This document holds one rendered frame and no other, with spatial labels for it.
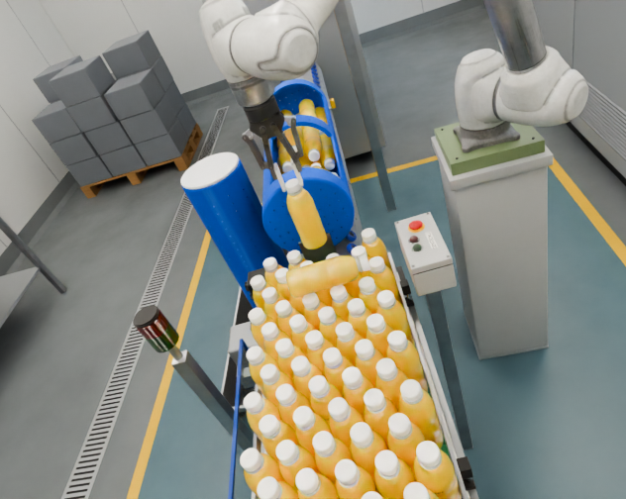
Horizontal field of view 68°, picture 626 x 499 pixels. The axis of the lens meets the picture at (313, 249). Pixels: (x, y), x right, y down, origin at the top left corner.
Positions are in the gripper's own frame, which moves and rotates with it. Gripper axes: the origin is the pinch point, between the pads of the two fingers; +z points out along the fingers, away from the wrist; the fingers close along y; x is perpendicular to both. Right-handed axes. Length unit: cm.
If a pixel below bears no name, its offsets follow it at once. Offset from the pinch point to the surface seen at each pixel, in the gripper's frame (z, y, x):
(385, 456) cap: 24, -7, 62
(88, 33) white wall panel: 15, 254, -546
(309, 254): 34.4, 5.2, -10.7
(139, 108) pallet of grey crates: 63, 160, -333
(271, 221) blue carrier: 21.9, 12.8, -16.1
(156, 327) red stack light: 10.5, 36.1, 28.5
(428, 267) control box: 25.3, -25.9, 18.9
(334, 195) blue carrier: 19.7, -7.8, -16.0
